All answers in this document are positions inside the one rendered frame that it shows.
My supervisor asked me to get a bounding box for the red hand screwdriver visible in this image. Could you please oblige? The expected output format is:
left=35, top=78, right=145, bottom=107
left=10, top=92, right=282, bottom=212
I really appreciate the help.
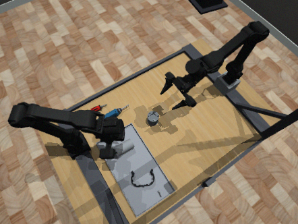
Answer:
left=90, top=105, right=105, bottom=111

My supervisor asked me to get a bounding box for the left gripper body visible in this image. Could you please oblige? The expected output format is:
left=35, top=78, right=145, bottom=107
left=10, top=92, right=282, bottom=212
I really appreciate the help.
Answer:
left=95, top=117, right=118, bottom=159

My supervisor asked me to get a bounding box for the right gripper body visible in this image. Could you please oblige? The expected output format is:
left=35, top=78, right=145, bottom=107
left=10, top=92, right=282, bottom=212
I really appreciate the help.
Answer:
left=165, top=72, right=197, bottom=108

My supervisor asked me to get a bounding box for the blue power screwdriver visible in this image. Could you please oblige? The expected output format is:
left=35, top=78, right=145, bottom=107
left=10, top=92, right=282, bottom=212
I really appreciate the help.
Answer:
left=105, top=105, right=129, bottom=118

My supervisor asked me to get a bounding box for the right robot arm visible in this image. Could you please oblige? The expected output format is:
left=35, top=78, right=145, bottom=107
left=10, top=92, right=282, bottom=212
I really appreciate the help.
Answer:
left=173, top=21, right=270, bottom=92

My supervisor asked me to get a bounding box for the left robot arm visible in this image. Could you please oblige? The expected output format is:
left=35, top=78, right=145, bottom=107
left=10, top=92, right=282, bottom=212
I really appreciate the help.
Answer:
left=8, top=102, right=125, bottom=152

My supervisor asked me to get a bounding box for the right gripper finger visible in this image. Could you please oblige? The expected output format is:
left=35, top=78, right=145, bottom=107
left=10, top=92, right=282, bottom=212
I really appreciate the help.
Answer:
left=172, top=100, right=190, bottom=110
left=160, top=78, right=173, bottom=94

